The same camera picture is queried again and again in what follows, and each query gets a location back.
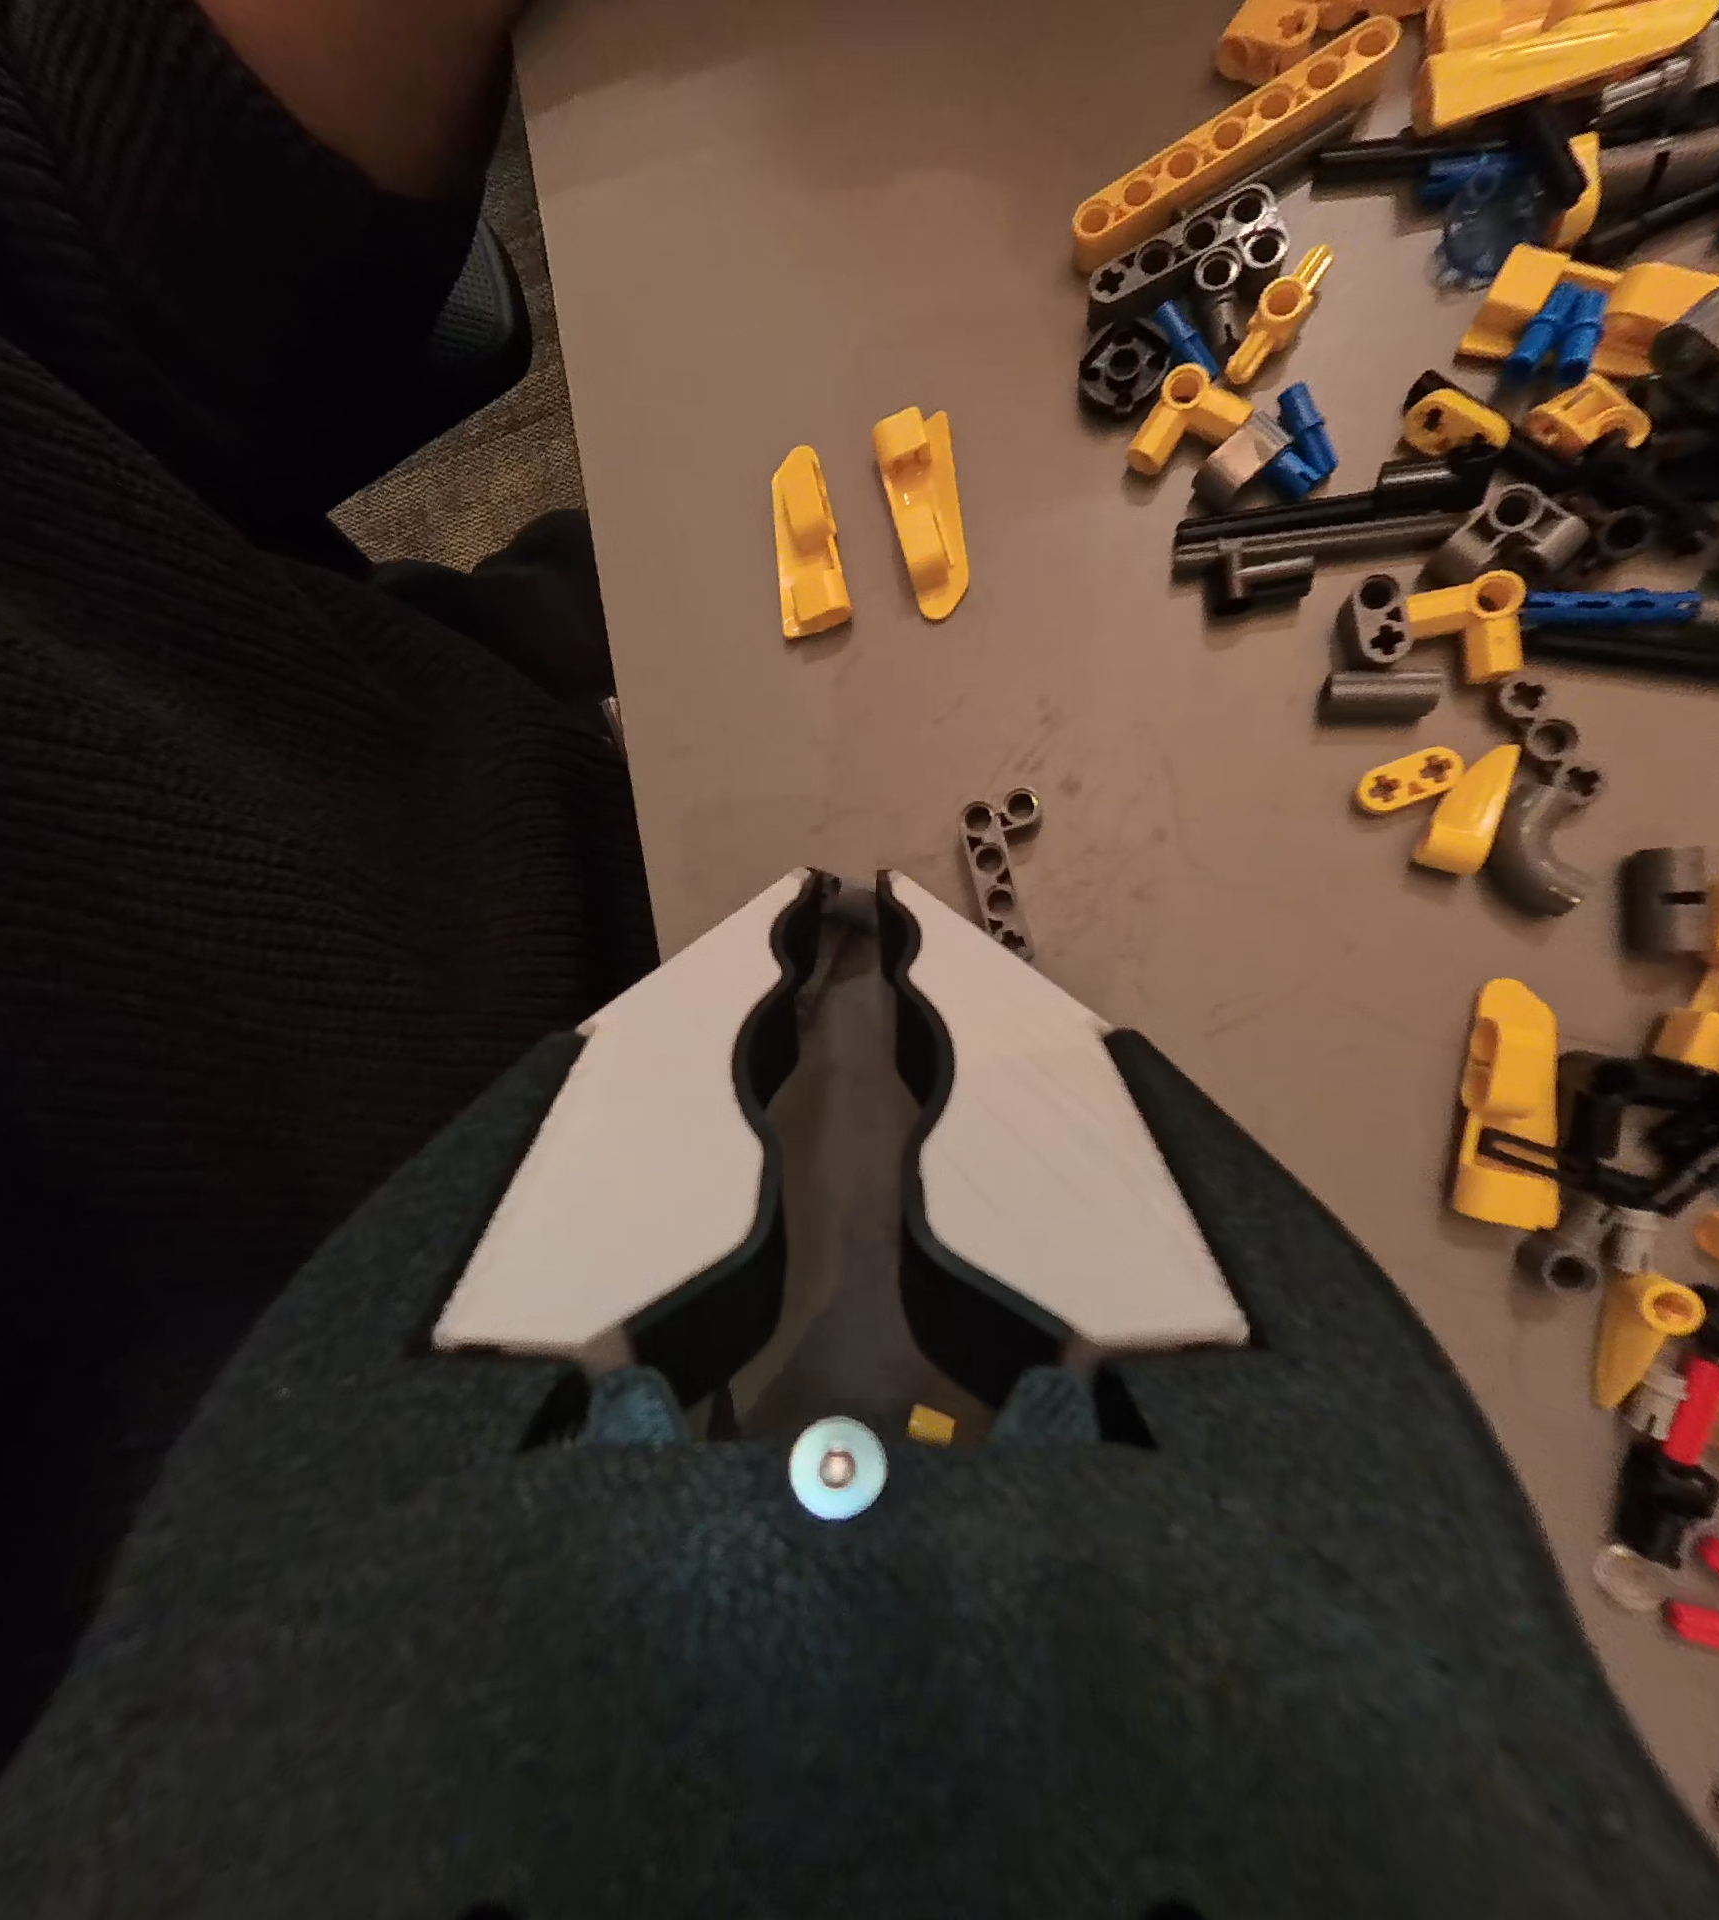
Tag long yellow toy beam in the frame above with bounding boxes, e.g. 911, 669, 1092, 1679
1073, 14, 1404, 276

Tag grey angled toy beam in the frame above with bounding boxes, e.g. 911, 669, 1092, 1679
961, 791, 1041, 964

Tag pile of toy building pieces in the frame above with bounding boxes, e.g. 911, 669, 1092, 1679
1070, 0, 1719, 1848

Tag yellow toy fairing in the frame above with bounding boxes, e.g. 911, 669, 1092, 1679
771, 445, 855, 643
872, 407, 970, 622

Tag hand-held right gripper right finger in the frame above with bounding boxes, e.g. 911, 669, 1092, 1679
875, 875, 1249, 1405

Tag person's black sweater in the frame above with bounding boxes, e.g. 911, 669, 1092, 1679
0, 0, 659, 1862

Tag dark grey toy beam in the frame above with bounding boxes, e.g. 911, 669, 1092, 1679
1090, 185, 1289, 324

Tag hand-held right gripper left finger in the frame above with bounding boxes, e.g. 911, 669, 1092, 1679
433, 871, 821, 1382

